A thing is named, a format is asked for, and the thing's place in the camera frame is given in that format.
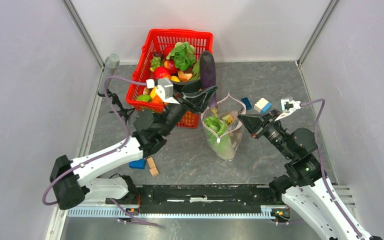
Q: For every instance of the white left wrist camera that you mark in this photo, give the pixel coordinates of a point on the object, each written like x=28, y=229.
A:
x=164, y=89

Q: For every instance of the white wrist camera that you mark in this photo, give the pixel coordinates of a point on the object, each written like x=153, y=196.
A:
x=164, y=89
x=288, y=107

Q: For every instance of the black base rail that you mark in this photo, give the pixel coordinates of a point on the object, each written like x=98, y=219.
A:
x=201, y=199

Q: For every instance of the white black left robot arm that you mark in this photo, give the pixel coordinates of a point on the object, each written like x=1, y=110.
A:
x=75, y=180

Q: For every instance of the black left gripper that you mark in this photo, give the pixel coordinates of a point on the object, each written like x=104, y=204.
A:
x=197, y=100

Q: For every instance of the clear zip top bag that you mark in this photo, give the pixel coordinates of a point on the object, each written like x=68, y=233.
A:
x=233, y=106

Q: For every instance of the grey microphone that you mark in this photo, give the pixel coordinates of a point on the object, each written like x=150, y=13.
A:
x=111, y=63

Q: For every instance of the yellow orange toy block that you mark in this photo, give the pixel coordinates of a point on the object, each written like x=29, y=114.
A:
x=228, y=119

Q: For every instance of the green grapes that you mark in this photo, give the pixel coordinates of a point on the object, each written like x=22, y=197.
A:
x=155, y=62

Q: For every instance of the orange fruit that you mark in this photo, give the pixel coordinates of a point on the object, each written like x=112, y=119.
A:
x=157, y=100

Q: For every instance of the green apple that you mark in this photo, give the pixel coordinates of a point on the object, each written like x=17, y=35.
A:
x=144, y=98

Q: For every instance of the purple eggplant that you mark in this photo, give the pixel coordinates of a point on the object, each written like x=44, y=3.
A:
x=207, y=71

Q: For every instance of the small wooden block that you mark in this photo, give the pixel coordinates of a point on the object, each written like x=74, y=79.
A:
x=151, y=163
x=154, y=172

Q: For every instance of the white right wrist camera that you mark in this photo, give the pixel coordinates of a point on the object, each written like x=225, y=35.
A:
x=288, y=107

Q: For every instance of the green romaine lettuce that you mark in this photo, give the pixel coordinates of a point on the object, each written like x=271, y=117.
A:
x=218, y=139

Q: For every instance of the white blue toy block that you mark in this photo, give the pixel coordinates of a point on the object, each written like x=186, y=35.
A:
x=262, y=106

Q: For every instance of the green leafy vegetable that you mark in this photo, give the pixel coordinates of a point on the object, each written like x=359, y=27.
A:
x=183, y=55

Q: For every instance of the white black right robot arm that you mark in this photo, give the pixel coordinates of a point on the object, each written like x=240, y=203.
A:
x=305, y=188

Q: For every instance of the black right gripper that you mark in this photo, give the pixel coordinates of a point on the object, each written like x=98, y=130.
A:
x=253, y=123

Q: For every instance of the dark blue toy block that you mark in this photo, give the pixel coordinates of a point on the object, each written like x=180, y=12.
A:
x=247, y=103

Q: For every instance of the blue green stacked blocks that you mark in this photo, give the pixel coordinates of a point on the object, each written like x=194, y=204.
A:
x=138, y=164

